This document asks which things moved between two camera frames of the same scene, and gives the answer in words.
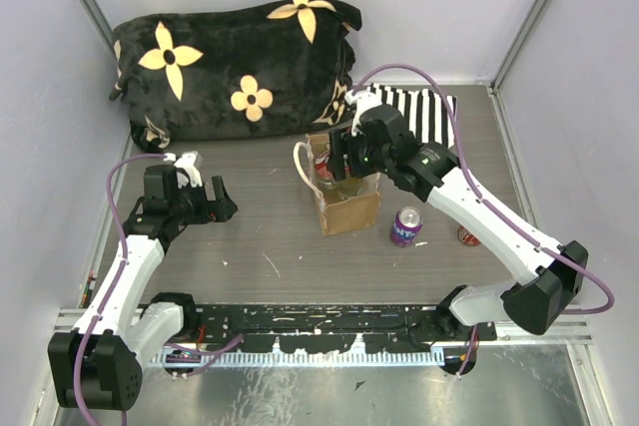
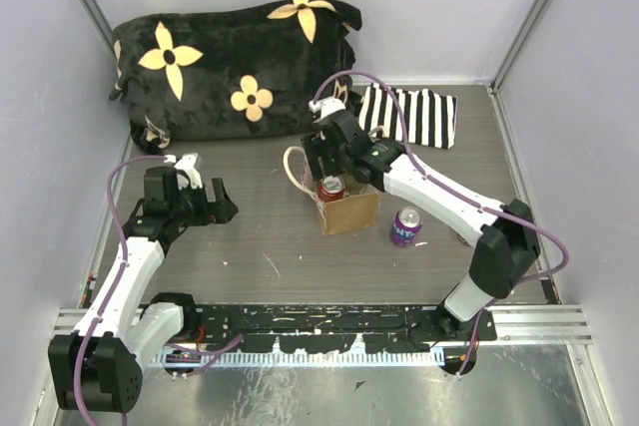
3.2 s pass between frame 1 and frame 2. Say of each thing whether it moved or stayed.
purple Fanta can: stayed
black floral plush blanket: stayed
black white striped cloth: stayed
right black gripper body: moved
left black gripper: stayed
